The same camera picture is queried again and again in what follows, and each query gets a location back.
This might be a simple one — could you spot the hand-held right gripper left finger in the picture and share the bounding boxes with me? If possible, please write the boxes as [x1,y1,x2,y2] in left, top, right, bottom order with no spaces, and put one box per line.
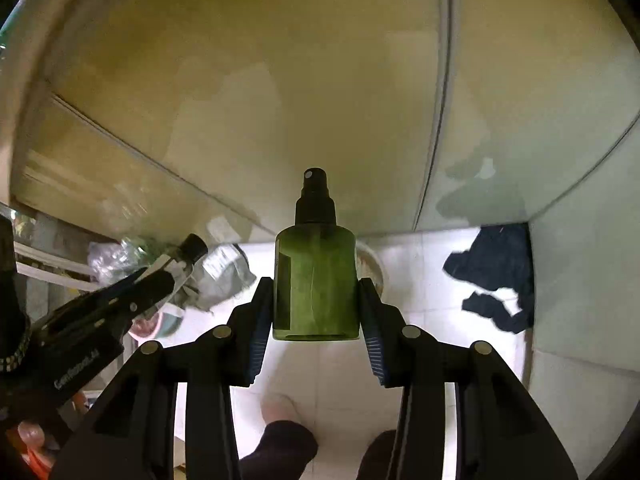
[52,276,275,480]

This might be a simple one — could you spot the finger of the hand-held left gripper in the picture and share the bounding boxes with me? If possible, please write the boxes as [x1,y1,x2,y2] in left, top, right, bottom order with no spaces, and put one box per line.
[37,254,176,347]

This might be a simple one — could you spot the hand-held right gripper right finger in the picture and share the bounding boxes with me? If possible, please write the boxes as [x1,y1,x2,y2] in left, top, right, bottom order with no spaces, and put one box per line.
[356,277,581,480]

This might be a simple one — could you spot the green spray bottle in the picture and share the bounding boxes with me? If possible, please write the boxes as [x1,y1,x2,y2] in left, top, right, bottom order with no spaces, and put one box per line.
[272,166,361,342]

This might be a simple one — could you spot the clear bottle black cap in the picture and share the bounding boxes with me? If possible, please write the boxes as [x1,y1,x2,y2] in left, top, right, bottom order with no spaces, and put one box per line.
[162,233,209,291]

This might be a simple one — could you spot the crumpled clear plastic bag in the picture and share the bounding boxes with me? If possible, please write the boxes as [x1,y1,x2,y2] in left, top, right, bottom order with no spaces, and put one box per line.
[87,237,171,286]

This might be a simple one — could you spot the pink green bowl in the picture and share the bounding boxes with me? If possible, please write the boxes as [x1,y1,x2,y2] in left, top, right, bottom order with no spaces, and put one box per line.
[127,305,183,341]

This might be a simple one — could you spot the grey plastic bag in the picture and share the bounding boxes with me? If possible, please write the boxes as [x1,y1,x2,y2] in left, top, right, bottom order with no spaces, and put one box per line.
[187,242,257,313]

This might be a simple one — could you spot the person's left leg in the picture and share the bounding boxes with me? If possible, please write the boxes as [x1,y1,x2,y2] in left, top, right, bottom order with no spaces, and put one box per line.
[237,394,319,480]

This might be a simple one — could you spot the person's leg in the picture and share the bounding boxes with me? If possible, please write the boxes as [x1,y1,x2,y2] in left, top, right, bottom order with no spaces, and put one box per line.
[237,394,319,480]
[356,430,399,480]

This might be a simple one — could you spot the person's right leg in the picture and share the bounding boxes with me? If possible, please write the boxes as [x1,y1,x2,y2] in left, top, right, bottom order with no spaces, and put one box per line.
[356,430,399,480]

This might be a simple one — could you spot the dark cloth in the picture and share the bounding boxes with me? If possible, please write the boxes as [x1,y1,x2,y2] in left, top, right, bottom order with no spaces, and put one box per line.
[442,222,535,333]

